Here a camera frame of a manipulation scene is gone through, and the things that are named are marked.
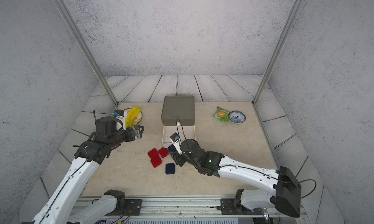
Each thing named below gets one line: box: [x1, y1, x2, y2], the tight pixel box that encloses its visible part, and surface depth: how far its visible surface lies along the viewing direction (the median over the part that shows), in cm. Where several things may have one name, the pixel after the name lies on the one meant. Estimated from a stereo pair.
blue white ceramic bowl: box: [228, 110, 246, 126], surface depth 110 cm
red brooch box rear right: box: [158, 147, 169, 158], surface depth 93 cm
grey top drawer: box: [161, 95, 195, 126], surface depth 91 cm
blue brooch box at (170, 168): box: [165, 163, 176, 175], surface depth 86 cm
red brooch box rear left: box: [147, 148, 163, 163], surface depth 93 cm
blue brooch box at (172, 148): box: [167, 143, 177, 152], surface depth 65 cm
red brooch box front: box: [150, 155, 163, 168], surface depth 91 cm
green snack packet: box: [213, 106, 230, 123], surface depth 109 cm
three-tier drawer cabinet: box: [161, 95, 196, 144], surface depth 91 cm
